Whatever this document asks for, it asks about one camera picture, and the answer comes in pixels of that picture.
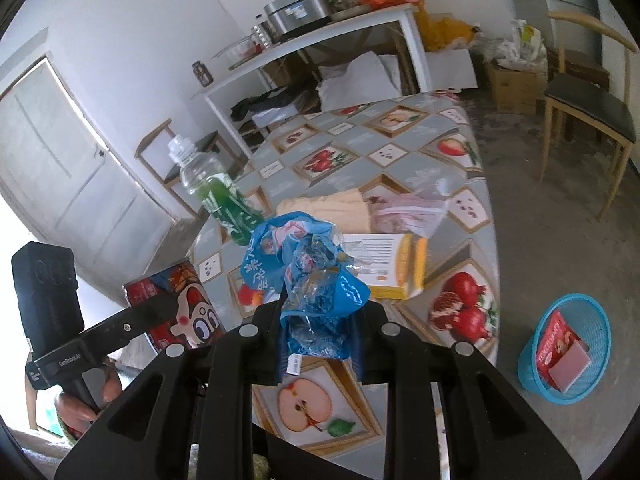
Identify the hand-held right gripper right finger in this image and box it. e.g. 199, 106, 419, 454
349, 304, 583, 480

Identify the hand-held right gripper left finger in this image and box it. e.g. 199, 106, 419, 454
54, 302, 286, 480

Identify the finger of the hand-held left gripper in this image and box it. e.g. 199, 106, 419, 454
125, 294, 181, 336

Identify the red drink can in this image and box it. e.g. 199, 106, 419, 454
122, 258, 223, 356

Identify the blue plastic basket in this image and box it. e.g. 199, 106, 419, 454
517, 293, 612, 405

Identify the green label plastic bottle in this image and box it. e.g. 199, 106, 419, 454
167, 135, 263, 247

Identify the white and yellow carton box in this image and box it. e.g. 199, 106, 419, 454
342, 232, 431, 301

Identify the blue plastic wrapper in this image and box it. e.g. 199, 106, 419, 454
241, 211, 372, 386

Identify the red snack bag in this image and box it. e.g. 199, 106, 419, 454
536, 310, 583, 386

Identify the pink sponge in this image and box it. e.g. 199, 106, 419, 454
549, 342, 591, 393

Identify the clear plastic bag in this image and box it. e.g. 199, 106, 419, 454
367, 177, 451, 240

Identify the beige paper bag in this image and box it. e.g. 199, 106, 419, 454
276, 187, 373, 235

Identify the person's left hand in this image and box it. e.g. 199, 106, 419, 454
55, 367, 123, 441

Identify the white door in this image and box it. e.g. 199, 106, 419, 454
0, 55, 196, 281

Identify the wooden chair with dark seat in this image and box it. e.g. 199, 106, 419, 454
135, 119, 241, 201
539, 10, 640, 221

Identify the black cloth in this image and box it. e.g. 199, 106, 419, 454
231, 87, 301, 121

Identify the fruit print tablecloth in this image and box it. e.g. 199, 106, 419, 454
187, 91, 501, 461

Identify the clear glass bowl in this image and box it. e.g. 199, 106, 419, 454
212, 35, 266, 68

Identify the cardboard box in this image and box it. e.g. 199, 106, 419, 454
487, 60, 548, 113

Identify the silver rice cooker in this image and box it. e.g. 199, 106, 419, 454
263, 0, 333, 36

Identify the white side table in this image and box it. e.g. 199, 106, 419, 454
190, 2, 433, 161

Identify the yellow plastic bag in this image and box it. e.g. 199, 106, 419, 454
417, 7, 476, 51

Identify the dark wooden stool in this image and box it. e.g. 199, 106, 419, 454
547, 47, 611, 92

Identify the white plastic bag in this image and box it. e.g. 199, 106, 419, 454
480, 20, 548, 68

